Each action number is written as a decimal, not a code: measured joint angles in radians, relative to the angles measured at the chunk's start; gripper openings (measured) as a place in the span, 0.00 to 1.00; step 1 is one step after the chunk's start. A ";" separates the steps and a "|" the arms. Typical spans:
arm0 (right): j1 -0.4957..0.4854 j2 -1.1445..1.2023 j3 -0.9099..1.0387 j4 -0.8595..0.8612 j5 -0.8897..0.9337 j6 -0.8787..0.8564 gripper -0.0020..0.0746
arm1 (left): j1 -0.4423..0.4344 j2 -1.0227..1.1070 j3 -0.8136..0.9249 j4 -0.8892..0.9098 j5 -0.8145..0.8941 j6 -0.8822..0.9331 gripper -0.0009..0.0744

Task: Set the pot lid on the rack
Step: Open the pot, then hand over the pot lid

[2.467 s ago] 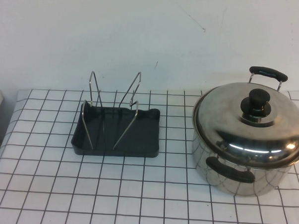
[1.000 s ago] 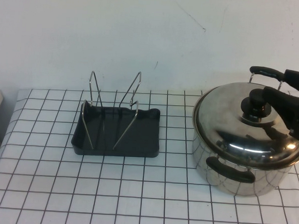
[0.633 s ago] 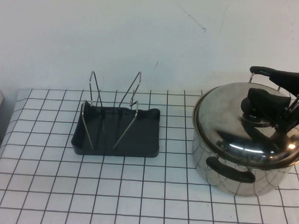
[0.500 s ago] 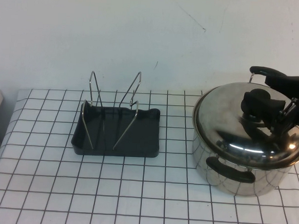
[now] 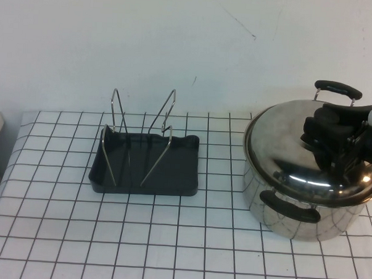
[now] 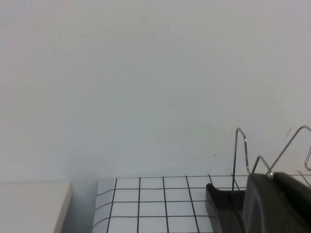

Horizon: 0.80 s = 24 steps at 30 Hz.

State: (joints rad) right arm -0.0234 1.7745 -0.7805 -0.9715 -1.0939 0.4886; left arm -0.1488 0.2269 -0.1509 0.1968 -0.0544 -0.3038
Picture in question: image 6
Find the black tray wire lid rack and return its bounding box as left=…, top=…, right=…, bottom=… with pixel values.
left=206, top=125, right=311, bottom=233

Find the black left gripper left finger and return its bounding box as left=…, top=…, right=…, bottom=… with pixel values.
left=243, top=173, right=283, bottom=233

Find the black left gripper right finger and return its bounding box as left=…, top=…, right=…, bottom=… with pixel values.
left=273, top=171, right=311, bottom=233

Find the white black-grid tablecloth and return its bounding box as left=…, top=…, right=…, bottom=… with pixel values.
left=92, top=174, right=311, bottom=233

